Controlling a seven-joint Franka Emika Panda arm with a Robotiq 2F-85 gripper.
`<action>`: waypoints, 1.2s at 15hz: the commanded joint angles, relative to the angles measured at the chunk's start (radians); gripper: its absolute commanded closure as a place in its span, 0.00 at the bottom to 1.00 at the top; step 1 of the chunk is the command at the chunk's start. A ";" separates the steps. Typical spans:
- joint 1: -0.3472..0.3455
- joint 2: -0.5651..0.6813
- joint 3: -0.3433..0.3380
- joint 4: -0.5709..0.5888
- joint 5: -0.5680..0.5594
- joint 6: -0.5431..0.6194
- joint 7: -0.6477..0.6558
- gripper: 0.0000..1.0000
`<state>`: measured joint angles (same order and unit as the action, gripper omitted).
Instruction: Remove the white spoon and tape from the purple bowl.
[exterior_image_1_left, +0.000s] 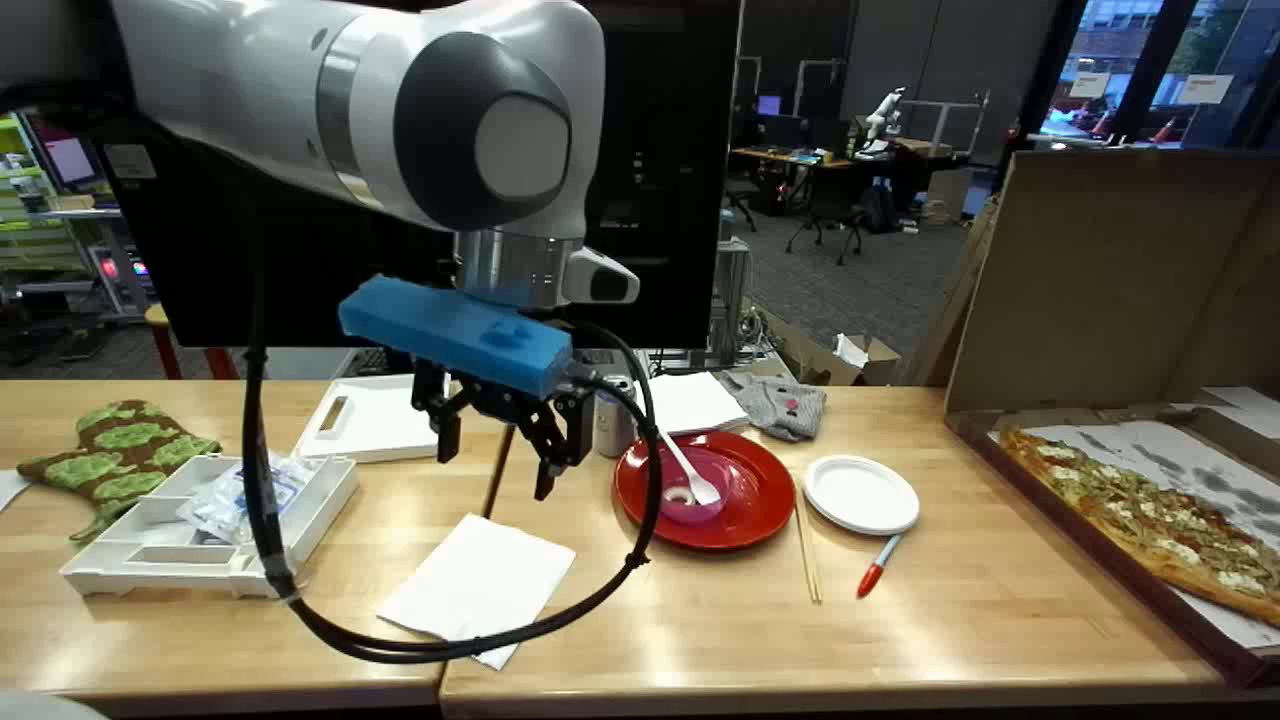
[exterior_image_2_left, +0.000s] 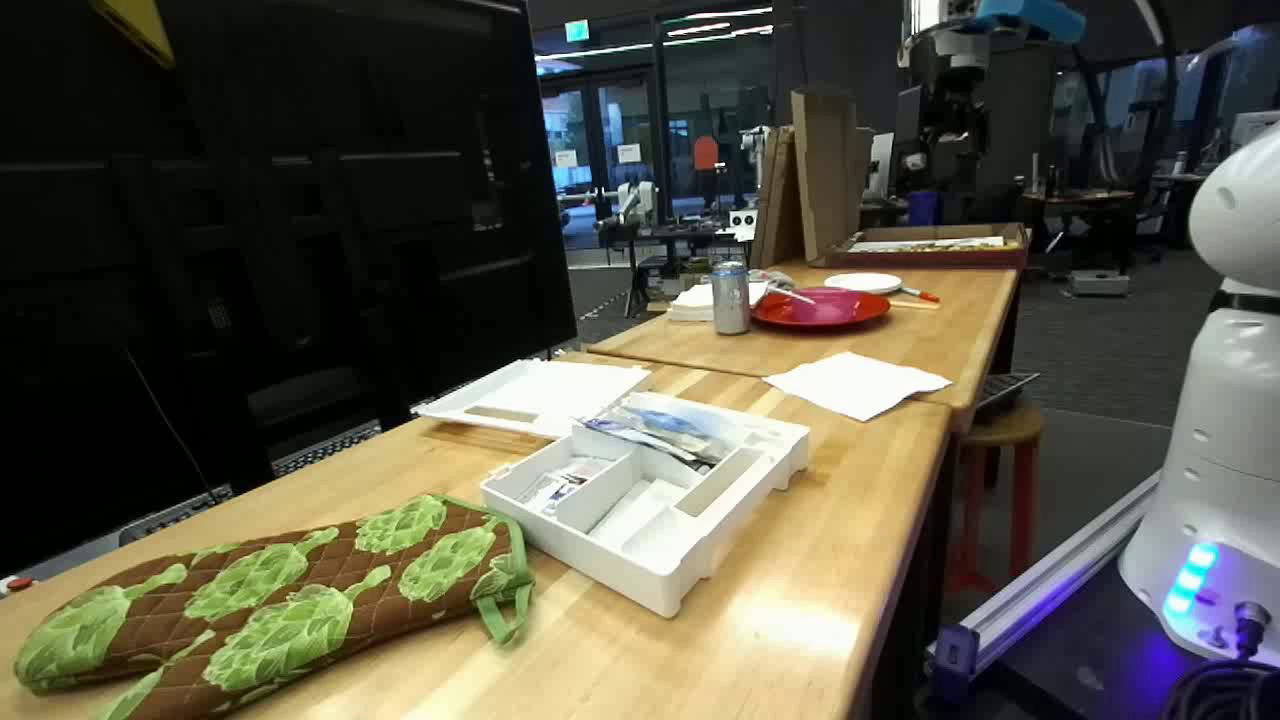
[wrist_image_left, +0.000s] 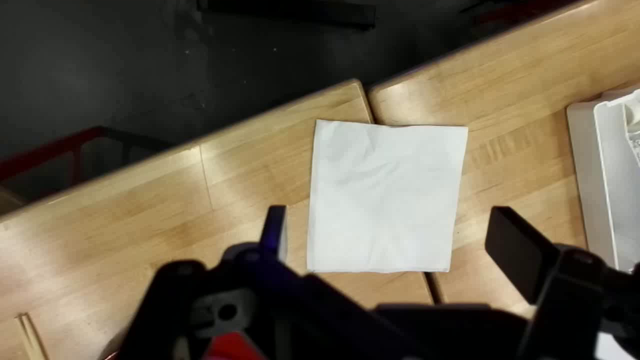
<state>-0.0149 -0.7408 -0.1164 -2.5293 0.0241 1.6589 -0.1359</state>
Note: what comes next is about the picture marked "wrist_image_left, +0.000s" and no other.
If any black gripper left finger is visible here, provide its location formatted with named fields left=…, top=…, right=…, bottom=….
left=119, top=205, right=376, bottom=360

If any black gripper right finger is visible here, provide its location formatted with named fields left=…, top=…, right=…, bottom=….
left=485, top=207, right=640, bottom=360

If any red metal frame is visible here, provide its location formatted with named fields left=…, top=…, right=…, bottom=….
left=0, top=126, right=112, bottom=187

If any wooden chopstick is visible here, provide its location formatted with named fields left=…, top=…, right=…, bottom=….
left=19, top=313, right=50, bottom=360

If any white paper napkin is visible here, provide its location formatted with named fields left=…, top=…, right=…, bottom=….
left=306, top=119, right=471, bottom=276

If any white divided tray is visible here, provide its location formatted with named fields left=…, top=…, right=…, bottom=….
left=566, top=87, right=640, bottom=276

